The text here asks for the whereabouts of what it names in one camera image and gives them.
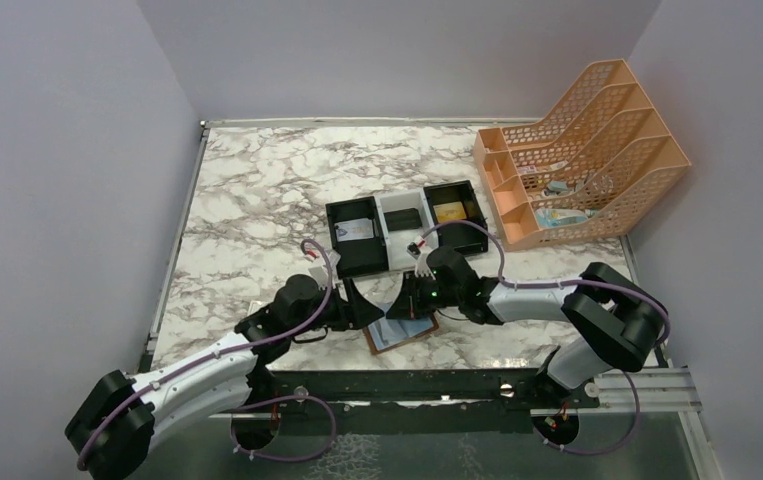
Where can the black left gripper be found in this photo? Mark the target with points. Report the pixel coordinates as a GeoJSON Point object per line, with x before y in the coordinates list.
{"type": "Point", "coordinates": [354, 311]}

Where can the black VIP card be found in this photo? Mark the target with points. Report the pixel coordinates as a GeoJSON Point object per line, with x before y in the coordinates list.
{"type": "Point", "coordinates": [403, 219]}

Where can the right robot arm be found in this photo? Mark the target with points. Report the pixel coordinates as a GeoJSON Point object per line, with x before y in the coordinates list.
{"type": "Point", "coordinates": [618, 323]}

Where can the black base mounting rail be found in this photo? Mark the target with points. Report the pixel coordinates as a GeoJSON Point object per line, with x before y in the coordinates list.
{"type": "Point", "coordinates": [391, 402]}

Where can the gold card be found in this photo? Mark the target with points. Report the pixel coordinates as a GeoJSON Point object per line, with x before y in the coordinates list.
{"type": "Point", "coordinates": [449, 211]}

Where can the small white red box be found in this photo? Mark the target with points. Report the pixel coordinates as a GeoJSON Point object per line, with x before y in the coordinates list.
{"type": "Point", "coordinates": [255, 306]}

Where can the black and white card tray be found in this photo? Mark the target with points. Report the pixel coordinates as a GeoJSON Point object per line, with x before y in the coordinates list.
{"type": "Point", "coordinates": [387, 251]}

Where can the brown leather card holder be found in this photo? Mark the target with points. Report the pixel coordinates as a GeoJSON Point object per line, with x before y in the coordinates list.
{"type": "Point", "coordinates": [384, 334]}

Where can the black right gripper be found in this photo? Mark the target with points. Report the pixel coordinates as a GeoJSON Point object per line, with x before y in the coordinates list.
{"type": "Point", "coordinates": [408, 304]}

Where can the peach plastic desk organizer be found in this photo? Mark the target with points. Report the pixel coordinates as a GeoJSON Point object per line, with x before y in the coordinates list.
{"type": "Point", "coordinates": [591, 168]}

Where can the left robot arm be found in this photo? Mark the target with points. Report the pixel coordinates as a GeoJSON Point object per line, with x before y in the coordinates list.
{"type": "Point", "coordinates": [125, 416]}

